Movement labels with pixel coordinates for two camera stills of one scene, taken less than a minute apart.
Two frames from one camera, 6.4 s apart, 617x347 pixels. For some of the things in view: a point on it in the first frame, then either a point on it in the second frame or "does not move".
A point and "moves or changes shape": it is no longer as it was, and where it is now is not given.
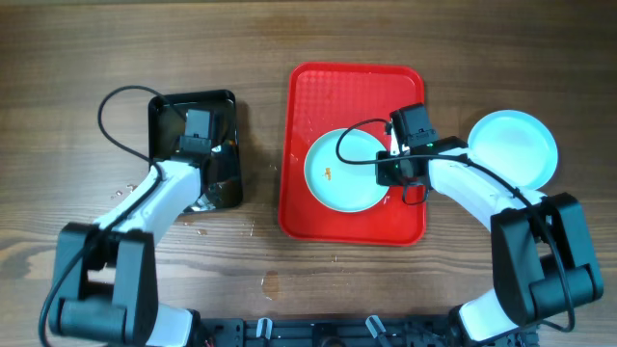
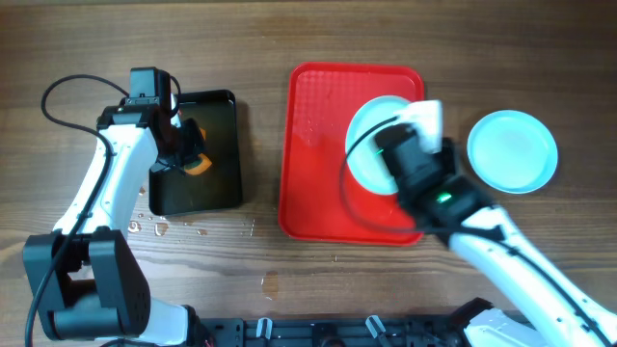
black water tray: x=221 y=182 does not move
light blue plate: x=516 y=146 does not move
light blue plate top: x=343 y=187 moves or changes shape
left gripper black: x=232 y=166 -> x=197 y=144
